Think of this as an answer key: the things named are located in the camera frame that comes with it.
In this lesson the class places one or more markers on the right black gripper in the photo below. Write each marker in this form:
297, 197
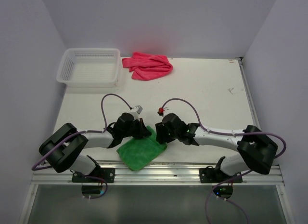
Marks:
161, 137

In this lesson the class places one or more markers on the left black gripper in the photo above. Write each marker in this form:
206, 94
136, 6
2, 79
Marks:
143, 131

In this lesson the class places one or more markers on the green towel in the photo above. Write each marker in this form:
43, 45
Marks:
136, 154

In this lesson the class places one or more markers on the pink towel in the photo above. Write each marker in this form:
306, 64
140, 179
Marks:
146, 67

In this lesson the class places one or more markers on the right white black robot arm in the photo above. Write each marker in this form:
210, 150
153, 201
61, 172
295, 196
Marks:
255, 151

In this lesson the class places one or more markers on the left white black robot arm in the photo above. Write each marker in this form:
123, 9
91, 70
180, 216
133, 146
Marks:
63, 149

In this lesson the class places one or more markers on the white plastic basket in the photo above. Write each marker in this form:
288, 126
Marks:
89, 67

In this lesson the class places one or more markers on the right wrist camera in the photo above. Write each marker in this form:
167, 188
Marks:
161, 111

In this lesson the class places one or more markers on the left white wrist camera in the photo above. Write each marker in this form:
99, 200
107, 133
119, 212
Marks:
136, 109

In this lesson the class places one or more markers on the aluminium mounting rail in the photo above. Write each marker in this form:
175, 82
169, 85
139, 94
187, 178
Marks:
157, 173

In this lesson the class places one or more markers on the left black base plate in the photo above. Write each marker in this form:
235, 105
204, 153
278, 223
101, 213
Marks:
108, 174

